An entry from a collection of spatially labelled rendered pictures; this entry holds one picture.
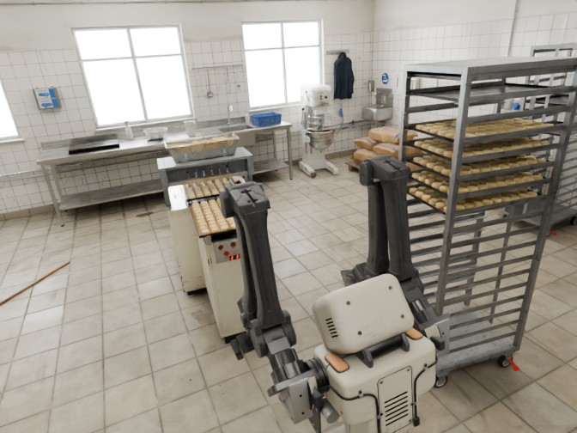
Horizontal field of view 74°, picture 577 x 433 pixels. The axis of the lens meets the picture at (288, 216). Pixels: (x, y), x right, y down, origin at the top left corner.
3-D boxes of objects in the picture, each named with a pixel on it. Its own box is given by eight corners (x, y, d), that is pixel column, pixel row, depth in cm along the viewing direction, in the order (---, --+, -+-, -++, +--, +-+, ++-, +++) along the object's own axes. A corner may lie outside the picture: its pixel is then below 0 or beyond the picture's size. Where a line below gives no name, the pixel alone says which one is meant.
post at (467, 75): (430, 376, 224) (468, 66, 156) (427, 373, 227) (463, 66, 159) (434, 375, 225) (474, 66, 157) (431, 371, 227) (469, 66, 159)
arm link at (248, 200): (231, 193, 85) (272, 184, 89) (217, 186, 97) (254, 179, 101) (263, 364, 97) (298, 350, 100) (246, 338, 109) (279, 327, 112)
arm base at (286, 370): (274, 393, 88) (319, 373, 92) (262, 357, 91) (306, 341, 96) (268, 397, 95) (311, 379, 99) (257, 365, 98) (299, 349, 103)
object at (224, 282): (207, 295, 334) (190, 199, 298) (245, 285, 344) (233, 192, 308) (221, 348, 273) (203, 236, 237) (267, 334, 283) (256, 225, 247)
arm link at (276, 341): (273, 361, 93) (293, 353, 95) (259, 322, 98) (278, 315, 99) (268, 368, 101) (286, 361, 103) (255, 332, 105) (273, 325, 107)
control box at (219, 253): (215, 261, 247) (212, 242, 242) (252, 253, 254) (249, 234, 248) (216, 264, 244) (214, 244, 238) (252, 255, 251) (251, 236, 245)
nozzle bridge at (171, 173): (164, 198, 323) (156, 158, 309) (247, 184, 344) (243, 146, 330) (167, 211, 294) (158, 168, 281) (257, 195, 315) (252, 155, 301)
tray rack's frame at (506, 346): (430, 388, 226) (470, 66, 155) (386, 333, 271) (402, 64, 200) (519, 362, 241) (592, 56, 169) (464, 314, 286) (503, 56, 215)
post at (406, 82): (391, 328, 264) (406, 64, 196) (388, 326, 267) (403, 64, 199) (394, 327, 265) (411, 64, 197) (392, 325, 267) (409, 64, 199)
